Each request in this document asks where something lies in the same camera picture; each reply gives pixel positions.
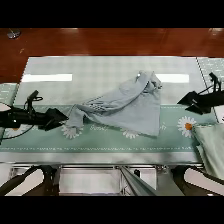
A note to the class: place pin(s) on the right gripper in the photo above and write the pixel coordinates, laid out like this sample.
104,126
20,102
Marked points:
206,100

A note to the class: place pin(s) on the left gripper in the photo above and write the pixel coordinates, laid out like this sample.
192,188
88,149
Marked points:
40,119

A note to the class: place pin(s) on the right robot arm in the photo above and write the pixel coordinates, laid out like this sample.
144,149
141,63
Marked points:
203,181

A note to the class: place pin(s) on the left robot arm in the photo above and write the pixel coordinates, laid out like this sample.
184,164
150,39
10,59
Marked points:
13,118

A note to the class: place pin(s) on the pale green garment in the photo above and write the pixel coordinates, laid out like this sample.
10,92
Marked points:
211,146

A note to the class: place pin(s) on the grey T-shirt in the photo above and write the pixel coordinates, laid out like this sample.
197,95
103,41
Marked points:
136,110

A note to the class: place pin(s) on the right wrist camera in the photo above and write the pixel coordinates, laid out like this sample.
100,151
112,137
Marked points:
215,81

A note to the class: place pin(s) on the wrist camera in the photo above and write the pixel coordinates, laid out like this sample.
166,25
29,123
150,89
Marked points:
215,81
32,97

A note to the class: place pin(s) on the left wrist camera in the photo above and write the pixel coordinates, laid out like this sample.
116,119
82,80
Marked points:
32,97

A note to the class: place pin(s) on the silver frame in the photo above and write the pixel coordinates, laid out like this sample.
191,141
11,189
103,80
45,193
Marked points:
136,185

